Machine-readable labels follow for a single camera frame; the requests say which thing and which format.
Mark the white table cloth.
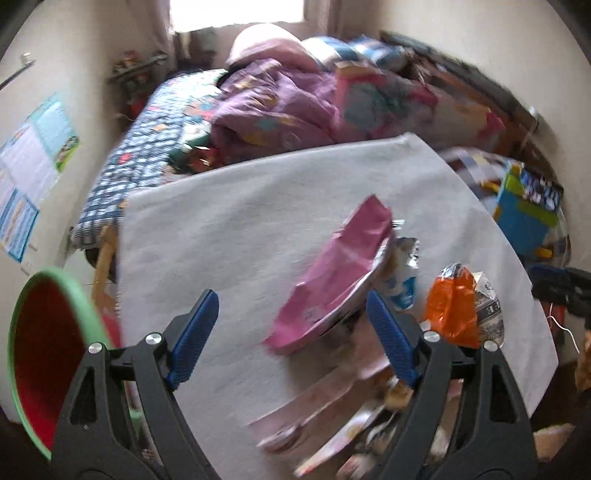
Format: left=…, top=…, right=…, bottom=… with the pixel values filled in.
left=115, top=132, right=559, bottom=480

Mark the blue plaid pillow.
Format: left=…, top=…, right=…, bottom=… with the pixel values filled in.
left=302, top=36, right=409, bottom=71

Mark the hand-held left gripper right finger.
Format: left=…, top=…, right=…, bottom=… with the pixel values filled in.
left=366, top=291, right=539, bottom=480

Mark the blue checkered bed quilt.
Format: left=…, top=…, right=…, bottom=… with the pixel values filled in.
left=69, top=69, right=232, bottom=252

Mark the window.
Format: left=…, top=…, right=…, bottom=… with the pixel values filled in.
left=170, top=0, right=306, bottom=34

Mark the white wall poster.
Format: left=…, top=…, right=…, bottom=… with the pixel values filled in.
left=0, top=124, right=60, bottom=210

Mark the grey wall-side shelf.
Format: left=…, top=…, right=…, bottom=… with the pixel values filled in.
left=107, top=50, right=170, bottom=85

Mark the pink snack bag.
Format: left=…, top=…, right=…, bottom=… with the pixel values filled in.
left=263, top=195, right=395, bottom=355

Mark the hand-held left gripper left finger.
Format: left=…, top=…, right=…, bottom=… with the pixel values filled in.
left=51, top=290, right=220, bottom=480

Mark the silver blue wrapper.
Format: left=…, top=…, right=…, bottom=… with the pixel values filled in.
left=390, top=236, right=422, bottom=311

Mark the purple quilt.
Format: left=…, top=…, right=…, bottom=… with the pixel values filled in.
left=208, top=39, right=345, bottom=163

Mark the wall poster with green bottom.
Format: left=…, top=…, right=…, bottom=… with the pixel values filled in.
left=33, top=95, right=80, bottom=172

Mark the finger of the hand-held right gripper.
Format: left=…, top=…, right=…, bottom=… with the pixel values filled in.
left=530, top=264, right=591, bottom=320

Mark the flat pale pink wrapper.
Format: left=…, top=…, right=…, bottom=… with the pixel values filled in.
left=247, top=362, right=398, bottom=455

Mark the pink pillow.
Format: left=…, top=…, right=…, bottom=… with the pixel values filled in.
left=226, top=23, right=306, bottom=70

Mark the red basin with green rim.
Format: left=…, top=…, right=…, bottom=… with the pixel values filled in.
left=7, top=268, right=123, bottom=462

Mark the blue and green box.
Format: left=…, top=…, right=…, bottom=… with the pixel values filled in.
left=495, top=161, right=565, bottom=260

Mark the dark green cushion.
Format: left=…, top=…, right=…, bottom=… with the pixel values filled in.
left=167, top=142, right=223, bottom=175

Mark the orange snack wrapper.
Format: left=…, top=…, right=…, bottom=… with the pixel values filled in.
left=425, top=264, right=481, bottom=349

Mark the pink printed blanket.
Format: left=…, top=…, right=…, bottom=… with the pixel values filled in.
left=332, top=60, right=509, bottom=155

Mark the dark headboard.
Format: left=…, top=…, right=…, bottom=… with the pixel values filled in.
left=379, top=30, right=542, bottom=137

